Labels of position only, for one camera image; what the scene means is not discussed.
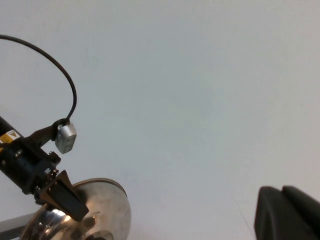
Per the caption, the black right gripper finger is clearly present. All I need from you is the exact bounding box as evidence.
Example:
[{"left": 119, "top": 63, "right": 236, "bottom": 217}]
[{"left": 254, "top": 185, "right": 320, "bottom": 240}]

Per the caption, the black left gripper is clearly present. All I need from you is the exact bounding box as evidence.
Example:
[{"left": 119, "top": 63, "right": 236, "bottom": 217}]
[{"left": 0, "top": 137, "right": 90, "bottom": 222}]

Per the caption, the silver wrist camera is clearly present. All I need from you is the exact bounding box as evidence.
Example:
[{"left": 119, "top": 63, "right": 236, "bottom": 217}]
[{"left": 54, "top": 120, "right": 77, "bottom": 155}]

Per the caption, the black camera cable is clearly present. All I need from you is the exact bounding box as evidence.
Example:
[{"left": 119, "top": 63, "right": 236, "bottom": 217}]
[{"left": 0, "top": 34, "right": 78, "bottom": 125}]

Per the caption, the stainless steel pot lid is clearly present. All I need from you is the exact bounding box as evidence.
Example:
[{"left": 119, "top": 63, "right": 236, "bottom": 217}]
[{"left": 19, "top": 177, "right": 132, "bottom": 240}]

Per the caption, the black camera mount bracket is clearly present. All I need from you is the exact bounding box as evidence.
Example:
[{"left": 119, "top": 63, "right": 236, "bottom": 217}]
[{"left": 24, "top": 119, "right": 64, "bottom": 149}]

